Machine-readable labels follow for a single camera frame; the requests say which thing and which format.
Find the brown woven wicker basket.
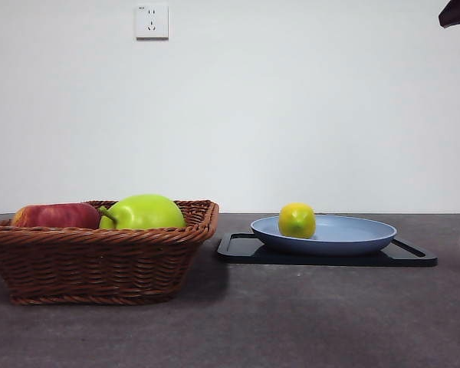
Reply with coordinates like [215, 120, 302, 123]
[0, 199, 220, 307]

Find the green apple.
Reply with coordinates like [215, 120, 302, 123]
[97, 193, 186, 231]

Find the red apple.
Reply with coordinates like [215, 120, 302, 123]
[10, 202, 101, 230]

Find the blue round plate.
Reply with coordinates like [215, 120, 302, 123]
[250, 214, 398, 257]

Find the black rectangular tray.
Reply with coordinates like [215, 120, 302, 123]
[217, 231, 439, 268]

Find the white wall socket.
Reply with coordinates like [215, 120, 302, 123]
[134, 2, 169, 41]

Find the yellow lemon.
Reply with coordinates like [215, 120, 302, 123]
[278, 202, 317, 239]

